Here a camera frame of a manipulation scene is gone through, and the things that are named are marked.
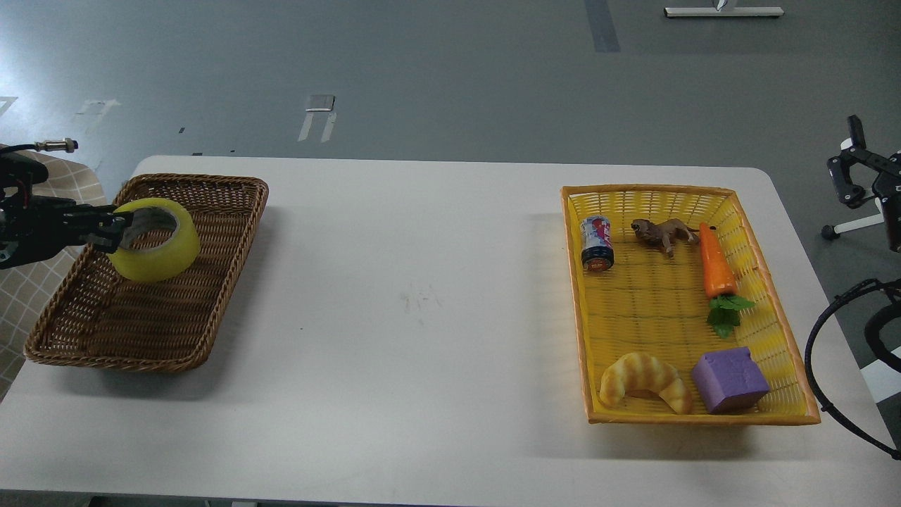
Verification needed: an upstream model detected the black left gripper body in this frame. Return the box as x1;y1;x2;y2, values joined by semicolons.
1;198;88;270

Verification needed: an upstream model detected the yellow tape roll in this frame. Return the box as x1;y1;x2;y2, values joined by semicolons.
106;198;201;283

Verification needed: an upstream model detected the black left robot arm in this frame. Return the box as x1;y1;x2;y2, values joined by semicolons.
1;138;134;270

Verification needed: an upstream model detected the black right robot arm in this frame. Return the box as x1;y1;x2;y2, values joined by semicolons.
826;115;900;253

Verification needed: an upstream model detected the beige checkered cloth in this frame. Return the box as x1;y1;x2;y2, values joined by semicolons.
1;151;109;400

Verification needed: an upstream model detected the brown wicker basket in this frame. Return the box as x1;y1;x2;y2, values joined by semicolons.
25;173;268;373

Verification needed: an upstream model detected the small drink can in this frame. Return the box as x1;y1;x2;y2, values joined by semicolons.
581;215;615;272

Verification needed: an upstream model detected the toy croissant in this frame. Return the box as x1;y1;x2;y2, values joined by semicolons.
598;352;694;415

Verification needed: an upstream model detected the yellow plastic basket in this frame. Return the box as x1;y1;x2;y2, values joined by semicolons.
561;183;821;425

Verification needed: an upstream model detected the white stand base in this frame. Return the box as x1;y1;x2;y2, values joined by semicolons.
663;1;785;18

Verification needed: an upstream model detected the orange toy carrot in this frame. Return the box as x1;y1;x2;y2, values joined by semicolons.
698;223;755;340

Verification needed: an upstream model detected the purple foam block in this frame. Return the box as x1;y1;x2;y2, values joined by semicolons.
690;346;770;414

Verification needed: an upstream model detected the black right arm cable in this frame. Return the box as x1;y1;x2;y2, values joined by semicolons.
805;278;901;461

